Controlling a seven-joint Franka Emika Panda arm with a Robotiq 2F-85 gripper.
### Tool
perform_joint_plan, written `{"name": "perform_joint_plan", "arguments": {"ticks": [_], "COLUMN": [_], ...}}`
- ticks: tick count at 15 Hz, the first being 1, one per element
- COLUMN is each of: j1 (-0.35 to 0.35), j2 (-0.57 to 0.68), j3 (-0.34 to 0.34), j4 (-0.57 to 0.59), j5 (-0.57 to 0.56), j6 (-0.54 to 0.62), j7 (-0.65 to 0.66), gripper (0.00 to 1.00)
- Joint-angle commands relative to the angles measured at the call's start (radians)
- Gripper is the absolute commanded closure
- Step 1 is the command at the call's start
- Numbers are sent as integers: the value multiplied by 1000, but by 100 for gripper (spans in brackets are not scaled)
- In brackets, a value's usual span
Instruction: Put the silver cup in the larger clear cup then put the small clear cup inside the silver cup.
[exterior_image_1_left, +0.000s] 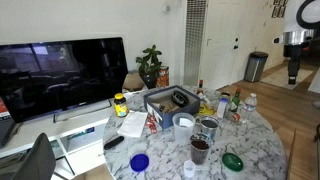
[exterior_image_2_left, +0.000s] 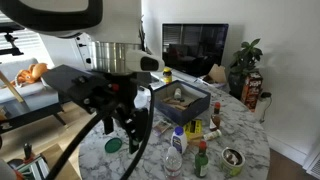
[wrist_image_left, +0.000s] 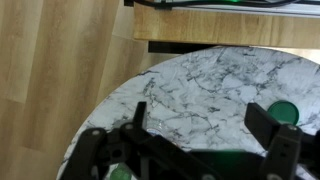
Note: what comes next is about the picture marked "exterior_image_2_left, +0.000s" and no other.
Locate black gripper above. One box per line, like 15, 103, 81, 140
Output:
84, 70, 151, 155

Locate small printed snack packet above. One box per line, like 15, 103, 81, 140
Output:
152, 119, 173, 137

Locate white bottle blue cap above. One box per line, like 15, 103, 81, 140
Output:
170, 126, 189, 155

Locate wooden pieces in box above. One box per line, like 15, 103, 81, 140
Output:
162, 96, 190, 111

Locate clear plastic water bottle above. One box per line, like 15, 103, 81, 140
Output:
163, 146, 184, 180

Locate small white bottle in box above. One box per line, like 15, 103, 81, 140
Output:
173, 87, 183, 100

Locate dark blue shoe box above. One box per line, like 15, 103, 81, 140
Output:
153, 79, 212, 127

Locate yellow lid vitamin bottle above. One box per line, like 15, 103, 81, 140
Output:
162, 67, 173, 84

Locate yellow snack packet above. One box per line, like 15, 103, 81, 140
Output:
183, 118, 203, 139

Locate white television stand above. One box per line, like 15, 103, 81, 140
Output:
149, 68, 231, 92

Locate white door black lock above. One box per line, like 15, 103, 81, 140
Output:
73, 32, 94, 71

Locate small white green cap bottle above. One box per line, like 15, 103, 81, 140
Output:
202, 129, 223, 142

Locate red cap hot sauce bottle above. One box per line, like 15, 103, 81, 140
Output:
209, 101, 222, 132

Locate dark hanging garment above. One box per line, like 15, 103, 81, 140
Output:
139, 23, 148, 52

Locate striped metal rack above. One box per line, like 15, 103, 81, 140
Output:
14, 154, 51, 180

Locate black tool red band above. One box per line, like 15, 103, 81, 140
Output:
22, 142, 34, 164

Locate orange plush toy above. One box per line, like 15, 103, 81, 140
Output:
13, 62, 49, 87

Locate grey sofa bench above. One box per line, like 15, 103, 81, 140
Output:
0, 58, 68, 134

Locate brown open cardboard box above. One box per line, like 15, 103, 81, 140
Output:
199, 63, 228, 84

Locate black flat screen television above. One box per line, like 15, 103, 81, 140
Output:
162, 23, 230, 78

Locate open tin can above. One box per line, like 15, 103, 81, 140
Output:
220, 147, 246, 177

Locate light wooden stick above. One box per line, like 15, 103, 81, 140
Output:
0, 69, 25, 104

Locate white window blinds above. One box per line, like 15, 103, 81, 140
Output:
0, 11, 46, 64

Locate red cardboard game box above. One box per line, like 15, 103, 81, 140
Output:
240, 71, 264, 113

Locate green potted plant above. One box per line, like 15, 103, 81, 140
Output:
228, 38, 264, 100

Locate white floor vent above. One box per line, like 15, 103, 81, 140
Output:
305, 152, 320, 180

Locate thin black cable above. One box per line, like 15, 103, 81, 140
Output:
119, 84, 156, 180

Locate thick black sleeved cable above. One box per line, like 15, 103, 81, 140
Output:
46, 111, 108, 180

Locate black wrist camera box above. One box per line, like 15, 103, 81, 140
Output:
41, 64, 101, 105

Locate black camera stand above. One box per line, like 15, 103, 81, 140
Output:
0, 21, 26, 57

